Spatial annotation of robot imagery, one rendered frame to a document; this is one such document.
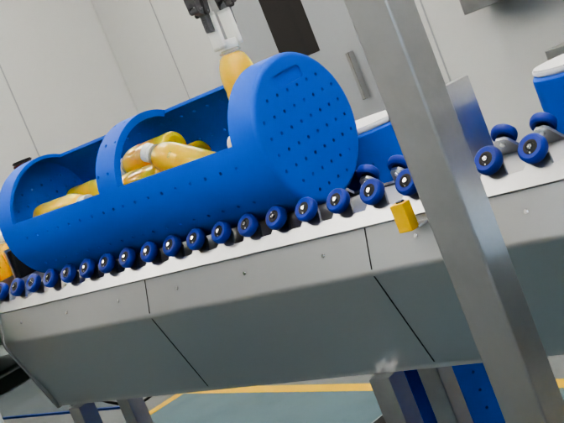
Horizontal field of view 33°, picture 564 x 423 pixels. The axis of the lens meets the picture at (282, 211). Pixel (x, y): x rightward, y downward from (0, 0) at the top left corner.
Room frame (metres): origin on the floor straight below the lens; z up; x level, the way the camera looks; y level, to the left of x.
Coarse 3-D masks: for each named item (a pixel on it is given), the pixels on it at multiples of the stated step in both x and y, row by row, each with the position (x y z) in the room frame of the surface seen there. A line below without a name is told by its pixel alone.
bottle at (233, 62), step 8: (232, 48) 1.81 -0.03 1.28; (240, 48) 1.82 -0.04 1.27; (224, 56) 1.81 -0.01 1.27; (232, 56) 1.80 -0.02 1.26; (240, 56) 1.80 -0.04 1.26; (224, 64) 1.80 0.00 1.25; (232, 64) 1.79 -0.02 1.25; (240, 64) 1.79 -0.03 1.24; (248, 64) 1.80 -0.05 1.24; (224, 72) 1.80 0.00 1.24; (232, 72) 1.79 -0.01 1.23; (240, 72) 1.79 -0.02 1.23; (224, 80) 1.80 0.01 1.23; (232, 80) 1.79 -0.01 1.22; (224, 88) 1.82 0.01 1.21
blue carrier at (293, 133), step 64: (256, 64) 1.76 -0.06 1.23; (320, 64) 1.83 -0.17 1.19; (128, 128) 1.99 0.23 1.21; (192, 128) 2.12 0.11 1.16; (256, 128) 1.66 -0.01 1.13; (320, 128) 1.77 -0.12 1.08; (0, 192) 2.27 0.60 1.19; (64, 192) 2.39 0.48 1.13; (128, 192) 1.91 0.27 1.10; (192, 192) 1.80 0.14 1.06; (256, 192) 1.71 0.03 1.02; (320, 192) 1.72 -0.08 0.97; (64, 256) 2.16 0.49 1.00
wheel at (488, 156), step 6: (480, 150) 1.43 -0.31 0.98; (486, 150) 1.42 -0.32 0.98; (492, 150) 1.41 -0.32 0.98; (498, 150) 1.41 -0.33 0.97; (480, 156) 1.42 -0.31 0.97; (486, 156) 1.41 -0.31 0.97; (492, 156) 1.41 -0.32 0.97; (498, 156) 1.40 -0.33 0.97; (474, 162) 1.43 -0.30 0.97; (480, 162) 1.42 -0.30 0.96; (486, 162) 1.41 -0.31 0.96; (492, 162) 1.40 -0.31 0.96; (498, 162) 1.40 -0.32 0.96; (480, 168) 1.41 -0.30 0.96; (486, 168) 1.41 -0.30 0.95; (492, 168) 1.40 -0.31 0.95; (498, 168) 1.40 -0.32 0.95; (486, 174) 1.41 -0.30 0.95; (492, 174) 1.41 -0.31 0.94
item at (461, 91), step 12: (456, 84) 1.54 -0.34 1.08; (468, 84) 1.57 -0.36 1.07; (456, 96) 1.54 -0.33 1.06; (468, 96) 1.56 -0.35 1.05; (456, 108) 1.53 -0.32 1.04; (468, 108) 1.55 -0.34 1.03; (468, 120) 1.54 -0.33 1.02; (480, 120) 1.57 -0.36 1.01; (468, 132) 1.53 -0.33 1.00; (480, 132) 1.56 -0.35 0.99; (468, 144) 1.52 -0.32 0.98; (480, 144) 1.55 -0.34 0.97; (492, 144) 1.57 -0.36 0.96
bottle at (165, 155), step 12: (156, 144) 1.94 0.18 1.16; (168, 144) 1.90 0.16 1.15; (180, 144) 1.90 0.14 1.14; (156, 156) 1.90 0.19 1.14; (168, 156) 1.89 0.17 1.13; (180, 156) 1.87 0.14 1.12; (192, 156) 1.86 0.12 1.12; (204, 156) 1.86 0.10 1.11; (156, 168) 1.92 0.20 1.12; (168, 168) 1.89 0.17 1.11
